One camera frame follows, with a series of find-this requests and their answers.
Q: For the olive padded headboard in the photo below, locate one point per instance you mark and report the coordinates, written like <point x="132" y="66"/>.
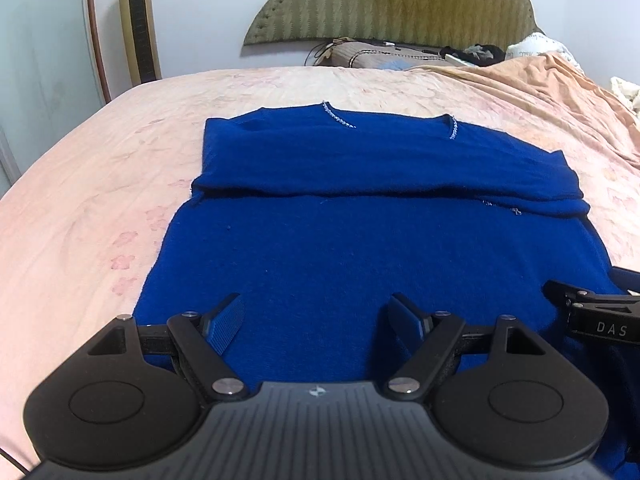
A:
<point x="375" y="0"/>

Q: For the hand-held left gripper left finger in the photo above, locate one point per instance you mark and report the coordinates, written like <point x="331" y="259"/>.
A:
<point x="225" y="322"/>

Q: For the frosted glass flower-print door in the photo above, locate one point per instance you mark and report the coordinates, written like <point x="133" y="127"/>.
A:
<point x="40" y="60"/>

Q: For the peach blanket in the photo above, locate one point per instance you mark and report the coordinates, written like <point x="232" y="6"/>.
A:
<point x="550" y="90"/>

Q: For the cream crumpled cloth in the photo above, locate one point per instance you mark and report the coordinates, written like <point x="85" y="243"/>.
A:
<point x="627" y="91"/>

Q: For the black cloth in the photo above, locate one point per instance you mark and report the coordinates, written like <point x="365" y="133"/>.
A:
<point x="492" y="52"/>

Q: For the blue knit sweater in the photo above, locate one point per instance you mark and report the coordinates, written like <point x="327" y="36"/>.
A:
<point x="325" y="240"/>

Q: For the brown patterned pillow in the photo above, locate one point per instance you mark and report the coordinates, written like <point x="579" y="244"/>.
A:
<point x="357" y="57"/>

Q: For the light blue cloth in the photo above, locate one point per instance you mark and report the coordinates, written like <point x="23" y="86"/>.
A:
<point x="397" y="64"/>

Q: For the pink floral bed sheet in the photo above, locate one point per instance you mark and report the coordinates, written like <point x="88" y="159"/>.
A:
<point x="75" y="210"/>

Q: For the gold tower fan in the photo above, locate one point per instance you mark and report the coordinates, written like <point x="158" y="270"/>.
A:
<point x="140" y="25"/>

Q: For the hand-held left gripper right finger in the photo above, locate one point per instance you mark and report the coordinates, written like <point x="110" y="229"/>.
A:
<point x="406" y="320"/>

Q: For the white pillow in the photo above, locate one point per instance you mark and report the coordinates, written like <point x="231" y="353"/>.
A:
<point x="535" y="42"/>

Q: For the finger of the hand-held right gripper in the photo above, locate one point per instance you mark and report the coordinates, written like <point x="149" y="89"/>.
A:
<point x="561" y="290"/>

